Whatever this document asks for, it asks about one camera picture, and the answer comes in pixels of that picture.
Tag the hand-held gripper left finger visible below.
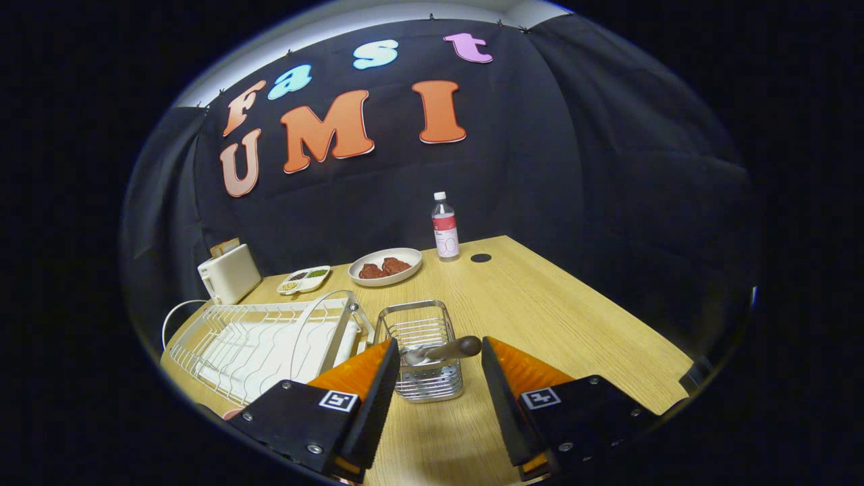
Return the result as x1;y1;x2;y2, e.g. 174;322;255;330
229;337;401;483

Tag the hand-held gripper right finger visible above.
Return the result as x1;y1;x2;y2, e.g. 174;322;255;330
481;335;659;481

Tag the wooden-handled metal spoon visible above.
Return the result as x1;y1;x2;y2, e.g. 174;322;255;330
403;335;483;367

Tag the metal wire basket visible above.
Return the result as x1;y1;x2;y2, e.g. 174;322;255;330
375;300;465;404

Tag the white wire dish rack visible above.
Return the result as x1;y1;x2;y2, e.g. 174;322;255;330
165;290;375;409

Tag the white round plate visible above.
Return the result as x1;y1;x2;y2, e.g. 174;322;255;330
348;247;423;288

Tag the white divided dish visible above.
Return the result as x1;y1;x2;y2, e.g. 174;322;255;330
277;265;331;296

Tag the clear bottle with red label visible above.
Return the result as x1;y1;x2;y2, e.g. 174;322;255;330
431;192;461;263

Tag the white toaster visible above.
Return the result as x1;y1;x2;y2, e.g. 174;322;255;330
197;243;262;306

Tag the black backdrop cloth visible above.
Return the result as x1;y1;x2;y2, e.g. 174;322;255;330
121;13;760;358

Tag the white power cable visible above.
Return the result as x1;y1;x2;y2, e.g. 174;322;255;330
161;299;211;352

